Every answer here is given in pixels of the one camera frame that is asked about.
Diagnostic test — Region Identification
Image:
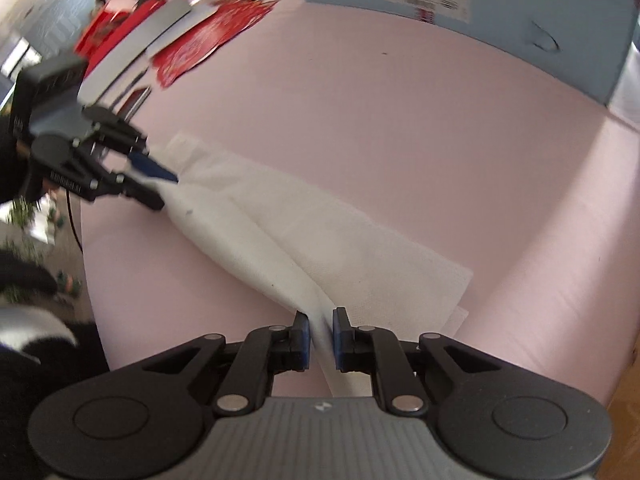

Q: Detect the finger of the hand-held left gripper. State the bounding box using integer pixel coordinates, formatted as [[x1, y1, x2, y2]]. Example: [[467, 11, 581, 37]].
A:
[[47, 146, 166, 212], [82, 105, 179, 184]]

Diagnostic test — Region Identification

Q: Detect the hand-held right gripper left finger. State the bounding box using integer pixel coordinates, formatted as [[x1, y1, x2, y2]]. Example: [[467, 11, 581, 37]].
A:
[[107, 311, 312, 417]]

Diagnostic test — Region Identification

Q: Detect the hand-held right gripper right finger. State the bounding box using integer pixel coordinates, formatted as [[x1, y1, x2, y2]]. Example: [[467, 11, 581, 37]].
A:
[[331, 306, 538, 417]]

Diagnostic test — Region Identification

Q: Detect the white cloth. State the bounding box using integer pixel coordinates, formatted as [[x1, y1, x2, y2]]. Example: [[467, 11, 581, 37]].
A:
[[150, 132, 474, 397]]

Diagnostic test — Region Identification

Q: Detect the dark flat device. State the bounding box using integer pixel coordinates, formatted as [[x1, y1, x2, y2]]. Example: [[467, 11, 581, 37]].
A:
[[115, 85, 153, 122]]

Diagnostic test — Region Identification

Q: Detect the red box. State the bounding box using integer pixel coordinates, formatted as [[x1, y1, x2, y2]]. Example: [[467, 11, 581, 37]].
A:
[[74, 0, 157, 57]]

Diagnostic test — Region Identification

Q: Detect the white flat box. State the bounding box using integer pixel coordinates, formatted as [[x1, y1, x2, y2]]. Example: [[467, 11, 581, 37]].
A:
[[77, 0, 194, 107]]

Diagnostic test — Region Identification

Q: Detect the red floral fabric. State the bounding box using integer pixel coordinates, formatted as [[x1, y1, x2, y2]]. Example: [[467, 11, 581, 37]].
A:
[[151, 0, 281, 90]]

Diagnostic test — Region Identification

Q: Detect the person's black and white clothing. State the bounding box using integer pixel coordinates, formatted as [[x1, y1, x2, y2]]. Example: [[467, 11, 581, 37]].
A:
[[0, 247, 113, 480]]

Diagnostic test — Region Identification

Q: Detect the large light blue cardboard box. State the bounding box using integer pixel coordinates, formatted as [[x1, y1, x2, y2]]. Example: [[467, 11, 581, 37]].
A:
[[285, 0, 640, 107]]

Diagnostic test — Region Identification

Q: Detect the black cable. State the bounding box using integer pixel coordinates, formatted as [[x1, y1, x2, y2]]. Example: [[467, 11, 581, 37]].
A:
[[64, 189, 85, 253]]

